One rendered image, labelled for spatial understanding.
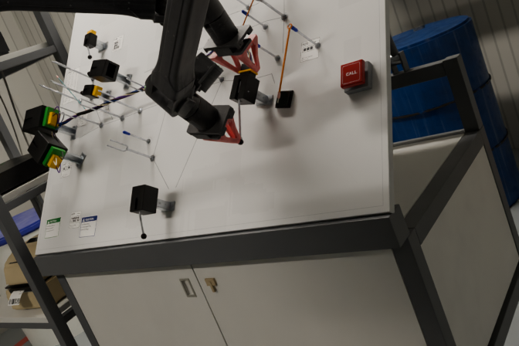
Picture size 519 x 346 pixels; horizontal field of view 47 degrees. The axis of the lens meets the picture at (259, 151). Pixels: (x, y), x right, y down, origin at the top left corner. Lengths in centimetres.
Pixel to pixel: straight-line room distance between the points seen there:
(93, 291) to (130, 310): 14
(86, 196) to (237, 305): 57
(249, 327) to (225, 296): 9
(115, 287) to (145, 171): 37
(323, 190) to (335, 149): 9
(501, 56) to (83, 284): 265
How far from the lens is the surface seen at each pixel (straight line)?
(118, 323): 189
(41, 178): 209
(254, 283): 143
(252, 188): 132
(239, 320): 153
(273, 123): 133
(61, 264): 185
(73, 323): 370
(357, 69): 121
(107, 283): 181
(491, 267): 158
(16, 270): 221
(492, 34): 367
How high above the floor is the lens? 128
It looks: 12 degrees down
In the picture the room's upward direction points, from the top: 22 degrees counter-clockwise
